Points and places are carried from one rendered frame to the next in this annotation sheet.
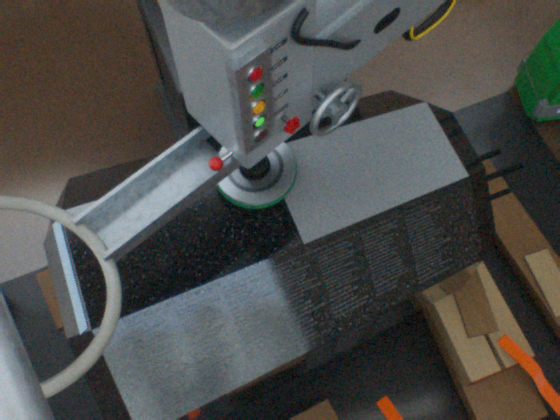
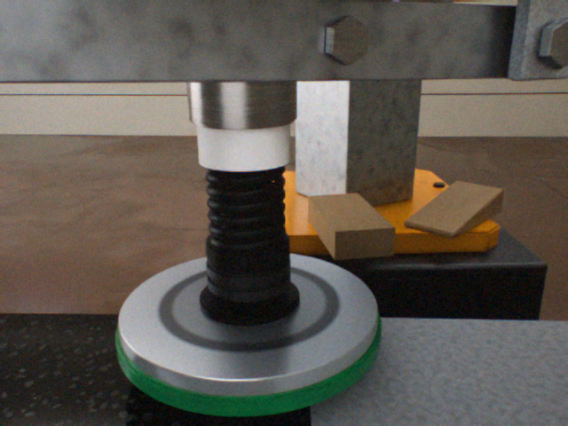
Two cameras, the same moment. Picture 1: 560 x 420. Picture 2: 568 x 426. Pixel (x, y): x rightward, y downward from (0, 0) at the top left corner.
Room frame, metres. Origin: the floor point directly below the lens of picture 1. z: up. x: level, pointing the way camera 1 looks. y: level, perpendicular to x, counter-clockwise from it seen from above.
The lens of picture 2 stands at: (0.48, -0.09, 1.11)
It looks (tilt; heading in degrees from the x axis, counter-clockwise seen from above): 19 degrees down; 19
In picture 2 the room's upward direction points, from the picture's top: 1 degrees counter-clockwise
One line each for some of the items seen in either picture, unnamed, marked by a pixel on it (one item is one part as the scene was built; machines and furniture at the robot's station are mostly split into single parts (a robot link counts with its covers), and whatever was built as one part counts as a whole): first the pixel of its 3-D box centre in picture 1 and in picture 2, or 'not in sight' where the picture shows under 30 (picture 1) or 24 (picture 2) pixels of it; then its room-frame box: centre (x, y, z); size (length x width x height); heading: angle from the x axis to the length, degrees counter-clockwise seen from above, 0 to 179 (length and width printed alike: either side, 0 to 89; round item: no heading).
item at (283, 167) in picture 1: (254, 167); (249, 306); (0.83, 0.06, 0.90); 0.21 x 0.21 x 0.01
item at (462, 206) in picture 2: not in sight; (454, 207); (1.48, -0.10, 0.80); 0.20 x 0.10 x 0.05; 155
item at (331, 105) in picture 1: (324, 99); not in sight; (0.82, -0.11, 1.22); 0.15 x 0.10 x 0.15; 130
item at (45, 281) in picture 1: (58, 295); not in sight; (0.79, 0.87, 0.02); 0.25 x 0.10 x 0.01; 27
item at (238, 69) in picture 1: (252, 101); not in sight; (0.70, 0.04, 1.40); 0.08 x 0.03 x 0.28; 130
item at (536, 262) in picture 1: (550, 282); not in sight; (0.74, -1.00, 0.09); 0.25 x 0.10 x 0.01; 16
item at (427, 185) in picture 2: not in sight; (351, 202); (1.58, 0.12, 0.76); 0.49 x 0.49 x 0.05; 21
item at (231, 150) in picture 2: not in sight; (244, 138); (0.83, 0.06, 1.05); 0.07 x 0.07 x 0.04
